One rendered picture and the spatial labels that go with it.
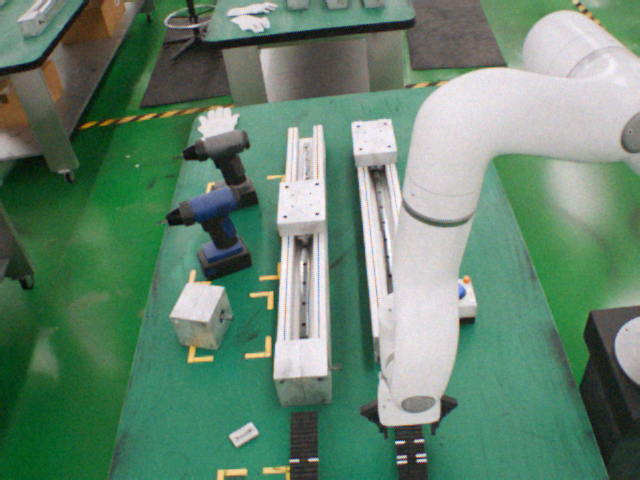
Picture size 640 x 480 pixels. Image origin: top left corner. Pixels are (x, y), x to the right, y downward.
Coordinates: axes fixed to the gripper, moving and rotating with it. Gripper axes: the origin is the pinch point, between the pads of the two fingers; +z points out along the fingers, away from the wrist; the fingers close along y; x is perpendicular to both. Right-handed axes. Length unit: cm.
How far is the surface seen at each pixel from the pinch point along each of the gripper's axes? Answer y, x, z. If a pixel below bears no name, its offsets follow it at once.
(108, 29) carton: -173, 364, 56
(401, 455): -1.7, -4.0, 2.7
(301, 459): -19.4, -3.5, 2.5
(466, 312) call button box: 14.9, 27.3, 2.0
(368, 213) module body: -3, 57, -2
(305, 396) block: -18.8, 10.2, 3.0
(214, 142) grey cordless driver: -40, 75, -15
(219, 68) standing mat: -91, 329, 82
